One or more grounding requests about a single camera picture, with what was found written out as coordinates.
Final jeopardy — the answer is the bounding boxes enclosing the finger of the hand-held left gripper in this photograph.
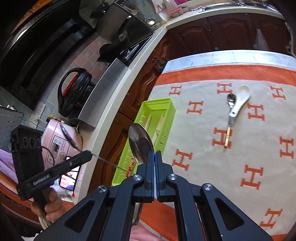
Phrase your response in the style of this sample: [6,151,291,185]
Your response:
[52,150,93,178]

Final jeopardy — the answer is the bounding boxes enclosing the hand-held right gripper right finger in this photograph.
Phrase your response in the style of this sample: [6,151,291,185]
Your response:
[155,151,272,241]

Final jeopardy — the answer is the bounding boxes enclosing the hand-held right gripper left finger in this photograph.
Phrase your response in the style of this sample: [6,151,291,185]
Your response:
[35,151,155,241]

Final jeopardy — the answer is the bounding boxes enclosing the large metal spoon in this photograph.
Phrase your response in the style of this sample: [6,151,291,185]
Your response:
[128,123,154,226]

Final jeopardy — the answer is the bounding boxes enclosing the green plastic tray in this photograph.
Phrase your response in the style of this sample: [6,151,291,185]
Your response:
[111,98,176,186]

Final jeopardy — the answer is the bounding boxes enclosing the person's left hand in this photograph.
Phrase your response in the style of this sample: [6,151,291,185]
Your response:
[31,188,67,230]

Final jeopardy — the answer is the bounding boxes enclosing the smartphone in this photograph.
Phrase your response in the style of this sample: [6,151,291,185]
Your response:
[60,164,81,192]

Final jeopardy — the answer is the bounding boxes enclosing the purple cloth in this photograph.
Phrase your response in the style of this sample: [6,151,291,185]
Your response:
[0,148,19,183]

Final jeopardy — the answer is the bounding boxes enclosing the pink rice cooker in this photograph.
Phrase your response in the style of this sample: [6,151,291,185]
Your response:
[42,119,84,171]

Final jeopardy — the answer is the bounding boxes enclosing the perforated metal board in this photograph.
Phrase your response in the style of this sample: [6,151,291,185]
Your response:
[0,107,25,151]

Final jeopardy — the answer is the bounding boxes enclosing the orange patterned blanket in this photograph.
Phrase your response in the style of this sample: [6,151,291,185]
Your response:
[129,65,296,241]

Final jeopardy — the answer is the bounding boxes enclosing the black electric pressure cooker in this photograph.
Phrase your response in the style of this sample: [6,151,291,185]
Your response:
[57,68,95,117]

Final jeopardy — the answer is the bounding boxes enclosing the stainless steel stove guard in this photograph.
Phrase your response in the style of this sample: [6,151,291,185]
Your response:
[69,58,129,128]

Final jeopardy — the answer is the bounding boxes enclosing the small metal spoon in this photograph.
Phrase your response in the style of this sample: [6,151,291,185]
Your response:
[224,93,236,148]

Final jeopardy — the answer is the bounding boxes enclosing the white ceramic spoon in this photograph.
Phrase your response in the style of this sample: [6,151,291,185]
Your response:
[229,85,251,117]

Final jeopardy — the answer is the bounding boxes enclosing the gas stove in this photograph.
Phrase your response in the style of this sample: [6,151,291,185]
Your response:
[120,44,140,66]

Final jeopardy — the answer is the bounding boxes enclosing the black wok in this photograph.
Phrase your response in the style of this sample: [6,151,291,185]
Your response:
[99,39,125,62]

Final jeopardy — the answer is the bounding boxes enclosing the steel pot lid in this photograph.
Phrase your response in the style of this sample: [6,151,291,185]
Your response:
[145,18,160,30]

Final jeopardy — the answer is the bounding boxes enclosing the wall socket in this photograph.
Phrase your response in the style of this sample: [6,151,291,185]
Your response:
[30,102,47,128]

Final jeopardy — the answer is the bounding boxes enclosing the black glossy wall cabinet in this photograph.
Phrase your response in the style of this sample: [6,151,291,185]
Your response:
[0,14,95,112]

